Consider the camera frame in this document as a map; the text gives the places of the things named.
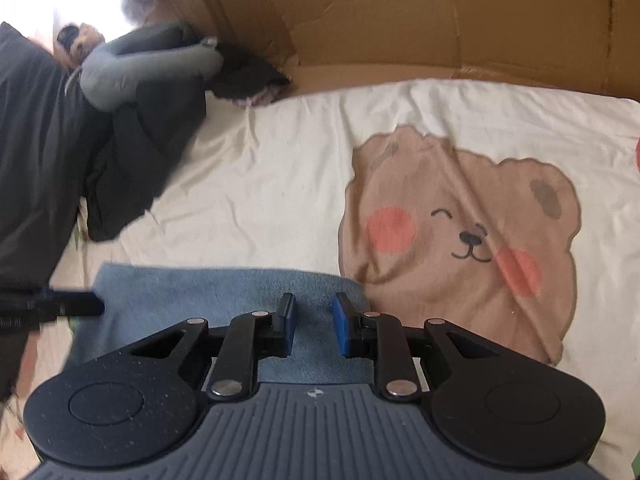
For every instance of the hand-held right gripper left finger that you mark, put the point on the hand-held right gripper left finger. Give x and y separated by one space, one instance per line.
287 322

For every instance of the dark grey duvet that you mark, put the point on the dark grey duvet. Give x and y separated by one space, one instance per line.
35 160

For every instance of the grey plush pillow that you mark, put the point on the grey plush pillow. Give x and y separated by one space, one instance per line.
145 67

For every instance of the light blue denim pants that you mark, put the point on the light blue denim pants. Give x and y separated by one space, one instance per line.
200 290

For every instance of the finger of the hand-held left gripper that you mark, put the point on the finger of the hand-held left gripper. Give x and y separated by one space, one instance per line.
65 303

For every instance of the cream bear print bed sheet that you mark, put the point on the cream bear print bed sheet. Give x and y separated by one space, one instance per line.
280 175

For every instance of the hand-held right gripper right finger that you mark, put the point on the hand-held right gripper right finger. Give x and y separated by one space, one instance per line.
342 322

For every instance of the brown cardboard sheet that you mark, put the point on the brown cardboard sheet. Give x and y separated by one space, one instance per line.
425 15

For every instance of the brown teddy bear toy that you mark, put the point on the brown teddy bear toy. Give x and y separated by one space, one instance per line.
82 45

